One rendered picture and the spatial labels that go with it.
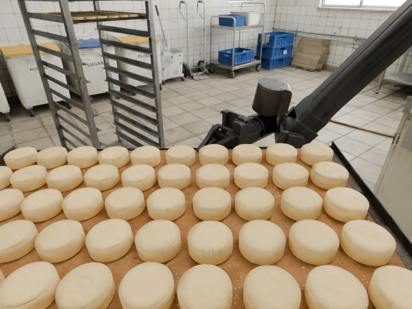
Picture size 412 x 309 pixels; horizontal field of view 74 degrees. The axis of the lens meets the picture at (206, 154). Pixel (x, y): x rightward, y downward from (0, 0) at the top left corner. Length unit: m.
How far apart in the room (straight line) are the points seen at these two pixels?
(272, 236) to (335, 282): 0.07
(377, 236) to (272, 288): 0.13
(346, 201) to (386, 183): 1.13
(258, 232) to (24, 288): 0.23
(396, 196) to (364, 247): 1.18
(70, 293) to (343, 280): 0.24
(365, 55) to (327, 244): 0.36
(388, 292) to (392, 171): 1.19
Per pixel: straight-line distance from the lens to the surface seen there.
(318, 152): 0.48
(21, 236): 0.38
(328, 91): 0.58
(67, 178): 0.46
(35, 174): 0.49
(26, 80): 3.70
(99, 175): 0.44
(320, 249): 0.31
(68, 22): 1.50
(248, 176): 0.40
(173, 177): 0.40
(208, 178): 0.39
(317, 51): 5.76
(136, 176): 0.42
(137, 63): 1.89
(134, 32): 1.85
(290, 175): 0.41
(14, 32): 4.28
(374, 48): 0.57
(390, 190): 1.51
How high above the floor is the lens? 1.25
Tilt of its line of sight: 30 degrees down
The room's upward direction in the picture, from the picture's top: straight up
